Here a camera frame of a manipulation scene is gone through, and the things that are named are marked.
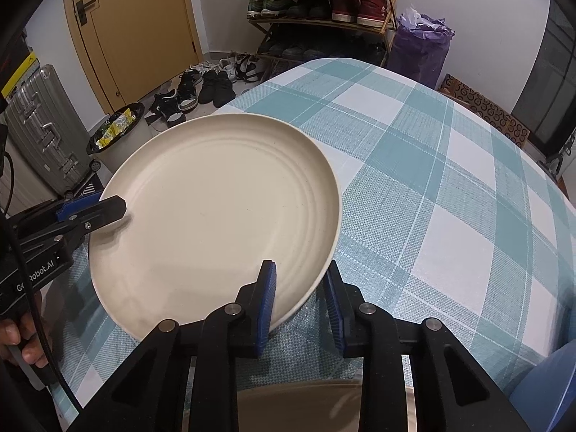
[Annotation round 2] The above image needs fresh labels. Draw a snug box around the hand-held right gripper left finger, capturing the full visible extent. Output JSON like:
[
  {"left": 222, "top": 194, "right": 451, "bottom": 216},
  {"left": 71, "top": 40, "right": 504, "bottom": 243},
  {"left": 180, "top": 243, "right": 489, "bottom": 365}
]
[{"left": 67, "top": 260, "right": 277, "bottom": 432}]

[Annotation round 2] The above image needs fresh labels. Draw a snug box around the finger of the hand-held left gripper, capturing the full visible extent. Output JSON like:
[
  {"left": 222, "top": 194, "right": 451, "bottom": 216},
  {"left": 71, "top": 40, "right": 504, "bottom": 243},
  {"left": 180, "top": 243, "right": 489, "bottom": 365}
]
[
  {"left": 17, "top": 194, "right": 128, "bottom": 253},
  {"left": 54, "top": 190, "right": 105, "bottom": 223}
]

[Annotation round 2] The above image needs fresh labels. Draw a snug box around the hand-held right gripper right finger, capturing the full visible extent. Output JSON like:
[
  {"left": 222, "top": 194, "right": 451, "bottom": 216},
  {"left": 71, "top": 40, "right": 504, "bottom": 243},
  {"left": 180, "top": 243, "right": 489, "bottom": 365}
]
[{"left": 325, "top": 261, "right": 532, "bottom": 432}]

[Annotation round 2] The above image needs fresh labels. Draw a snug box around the cream plate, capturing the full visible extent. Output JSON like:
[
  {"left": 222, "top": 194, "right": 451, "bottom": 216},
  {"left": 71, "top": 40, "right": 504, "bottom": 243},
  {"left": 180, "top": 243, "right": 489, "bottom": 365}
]
[
  {"left": 89, "top": 114, "right": 342, "bottom": 340},
  {"left": 237, "top": 379, "right": 415, "bottom": 432}
]

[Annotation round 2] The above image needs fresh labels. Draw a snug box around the blue bowl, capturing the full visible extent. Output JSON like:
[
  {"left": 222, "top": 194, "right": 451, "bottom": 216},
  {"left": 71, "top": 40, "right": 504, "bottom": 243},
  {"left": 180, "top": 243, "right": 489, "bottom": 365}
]
[{"left": 508, "top": 346, "right": 576, "bottom": 432}]

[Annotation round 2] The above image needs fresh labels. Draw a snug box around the person's left hand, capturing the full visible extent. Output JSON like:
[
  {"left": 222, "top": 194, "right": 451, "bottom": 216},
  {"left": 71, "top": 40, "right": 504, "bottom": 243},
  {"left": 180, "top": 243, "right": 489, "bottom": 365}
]
[{"left": 0, "top": 292, "right": 46, "bottom": 367}]

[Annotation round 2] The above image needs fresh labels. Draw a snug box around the trash bin with yellow wrappers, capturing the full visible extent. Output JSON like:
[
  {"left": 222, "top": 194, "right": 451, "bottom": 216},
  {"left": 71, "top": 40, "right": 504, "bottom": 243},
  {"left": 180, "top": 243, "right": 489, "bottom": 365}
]
[{"left": 87, "top": 102, "right": 147, "bottom": 172}]

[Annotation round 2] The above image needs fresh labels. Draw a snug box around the silver suitcase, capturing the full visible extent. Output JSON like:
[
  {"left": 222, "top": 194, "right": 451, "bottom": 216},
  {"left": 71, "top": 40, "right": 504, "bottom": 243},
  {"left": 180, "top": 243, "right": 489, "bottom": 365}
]
[{"left": 4, "top": 64, "right": 97, "bottom": 199}]

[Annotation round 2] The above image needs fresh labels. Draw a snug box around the stack of shoe boxes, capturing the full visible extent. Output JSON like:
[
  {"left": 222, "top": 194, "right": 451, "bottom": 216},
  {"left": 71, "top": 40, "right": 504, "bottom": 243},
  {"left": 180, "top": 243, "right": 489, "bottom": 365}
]
[{"left": 0, "top": 31, "right": 37, "bottom": 109}]

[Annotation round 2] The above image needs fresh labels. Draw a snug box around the dark shoes and sandals pile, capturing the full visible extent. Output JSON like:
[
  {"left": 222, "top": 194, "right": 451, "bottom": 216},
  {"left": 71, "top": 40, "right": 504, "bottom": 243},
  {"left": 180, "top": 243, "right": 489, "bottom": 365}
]
[{"left": 144, "top": 51, "right": 266, "bottom": 129}]

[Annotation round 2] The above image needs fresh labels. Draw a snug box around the wooden door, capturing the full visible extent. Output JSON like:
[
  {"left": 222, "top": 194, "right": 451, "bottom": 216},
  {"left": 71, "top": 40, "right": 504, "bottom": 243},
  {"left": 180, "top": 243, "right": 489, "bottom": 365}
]
[{"left": 62, "top": 0, "right": 203, "bottom": 115}]

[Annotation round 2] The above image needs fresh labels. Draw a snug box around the patterned cardboard box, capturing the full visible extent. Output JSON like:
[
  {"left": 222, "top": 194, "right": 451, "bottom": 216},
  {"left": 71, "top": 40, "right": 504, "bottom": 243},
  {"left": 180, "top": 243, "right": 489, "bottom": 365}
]
[{"left": 438, "top": 74, "right": 532, "bottom": 148}]

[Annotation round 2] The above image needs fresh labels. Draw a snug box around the stick vacuum cleaner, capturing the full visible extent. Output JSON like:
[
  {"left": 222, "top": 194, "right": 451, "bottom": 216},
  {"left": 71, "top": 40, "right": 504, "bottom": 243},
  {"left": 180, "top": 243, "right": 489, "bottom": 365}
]
[{"left": 544, "top": 137, "right": 576, "bottom": 177}]

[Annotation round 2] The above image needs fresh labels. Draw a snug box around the purple plastic bag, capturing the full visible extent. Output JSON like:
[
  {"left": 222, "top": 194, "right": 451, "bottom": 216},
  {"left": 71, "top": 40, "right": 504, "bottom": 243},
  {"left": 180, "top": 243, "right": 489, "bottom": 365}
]
[{"left": 387, "top": 6, "right": 455, "bottom": 90}]

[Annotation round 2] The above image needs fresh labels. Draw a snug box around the black framed glass door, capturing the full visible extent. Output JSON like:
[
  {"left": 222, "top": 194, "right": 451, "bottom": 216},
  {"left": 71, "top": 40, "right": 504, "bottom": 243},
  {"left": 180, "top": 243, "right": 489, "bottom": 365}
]
[{"left": 510, "top": 0, "right": 576, "bottom": 158}]

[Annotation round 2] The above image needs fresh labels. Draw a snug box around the black cable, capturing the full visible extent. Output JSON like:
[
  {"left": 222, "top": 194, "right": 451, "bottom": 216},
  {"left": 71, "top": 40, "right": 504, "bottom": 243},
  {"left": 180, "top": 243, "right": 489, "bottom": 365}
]
[{"left": 0, "top": 153, "right": 84, "bottom": 415}]

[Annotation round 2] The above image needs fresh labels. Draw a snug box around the black door handle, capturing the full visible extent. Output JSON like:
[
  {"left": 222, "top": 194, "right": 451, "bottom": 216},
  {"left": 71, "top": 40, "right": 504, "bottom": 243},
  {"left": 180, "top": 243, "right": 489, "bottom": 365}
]
[{"left": 76, "top": 0, "right": 97, "bottom": 27}]

